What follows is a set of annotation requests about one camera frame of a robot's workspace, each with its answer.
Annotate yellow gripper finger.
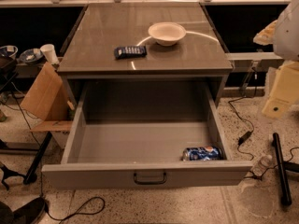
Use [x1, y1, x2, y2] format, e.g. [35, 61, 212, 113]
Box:
[253, 21, 277, 46]
[262, 61, 299, 119]

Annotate blue pepsi can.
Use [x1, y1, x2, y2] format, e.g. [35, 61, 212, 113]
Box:
[182, 146, 222, 161]

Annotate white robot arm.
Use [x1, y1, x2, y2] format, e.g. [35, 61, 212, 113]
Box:
[253, 0, 299, 119]

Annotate grey cabinet with glossy top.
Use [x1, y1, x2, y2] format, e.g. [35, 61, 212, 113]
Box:
[58, 3, 233, 108]

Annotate grey open drawer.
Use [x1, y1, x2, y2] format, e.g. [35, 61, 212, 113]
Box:
[42, 80, 252, 189]

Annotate clear plastic water bottle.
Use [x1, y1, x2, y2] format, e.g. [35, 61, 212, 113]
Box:
[252, 154, 273, 176]

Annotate white paper bowl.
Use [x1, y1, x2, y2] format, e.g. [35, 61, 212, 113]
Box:
[148, 22, 186, 47]

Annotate black stand leg right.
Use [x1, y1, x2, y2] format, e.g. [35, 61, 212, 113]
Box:
[272, 133, 292, 206]

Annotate black stand leg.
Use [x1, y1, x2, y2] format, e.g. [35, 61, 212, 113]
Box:
[272, 133, 292, 206]
[23, 132, 52, 185]

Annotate dark blue snack packet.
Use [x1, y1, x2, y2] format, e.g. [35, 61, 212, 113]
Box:
[114, 46, 147, 60]

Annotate white paper cup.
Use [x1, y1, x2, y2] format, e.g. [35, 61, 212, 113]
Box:
[40, 44, 59, 64]

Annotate brown cardboard box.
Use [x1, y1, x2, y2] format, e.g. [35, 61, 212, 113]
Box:
[21, 63, 72, 132]

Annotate dark bowl on left shelf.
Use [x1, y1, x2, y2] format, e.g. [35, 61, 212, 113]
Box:
[20, 49, 44, 64]

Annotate blue bowl far left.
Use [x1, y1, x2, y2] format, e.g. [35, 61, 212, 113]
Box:
[0, 45, 18, 59]

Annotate black stand leg left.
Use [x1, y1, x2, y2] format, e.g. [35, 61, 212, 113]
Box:
[23, 132, 52, 185]

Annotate black power adapter cable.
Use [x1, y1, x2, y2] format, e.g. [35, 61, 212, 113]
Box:
[227, 97, 256, 161]

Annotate black drawer handle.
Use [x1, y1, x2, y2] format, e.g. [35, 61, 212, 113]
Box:
[133, 173, 167, 186]

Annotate black floor cable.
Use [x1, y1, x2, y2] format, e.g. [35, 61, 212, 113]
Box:
[43, 196, 106, 222]

